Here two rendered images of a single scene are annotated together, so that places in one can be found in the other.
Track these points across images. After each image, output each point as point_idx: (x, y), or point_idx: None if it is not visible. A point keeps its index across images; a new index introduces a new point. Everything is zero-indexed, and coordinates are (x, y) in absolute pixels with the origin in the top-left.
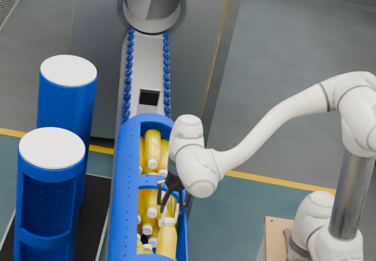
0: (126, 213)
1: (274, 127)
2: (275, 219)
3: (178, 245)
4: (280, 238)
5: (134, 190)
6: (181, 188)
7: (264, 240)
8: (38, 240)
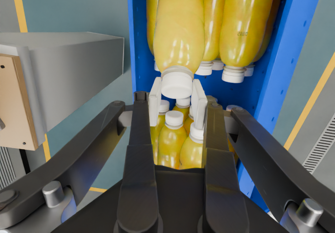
0: (275, 115)
1: None
2: (20, 145)
3: (147, 88)
4: (6, 115)
5: (248, 174)
6: (130, 206)
7: (38, 117)
8: None
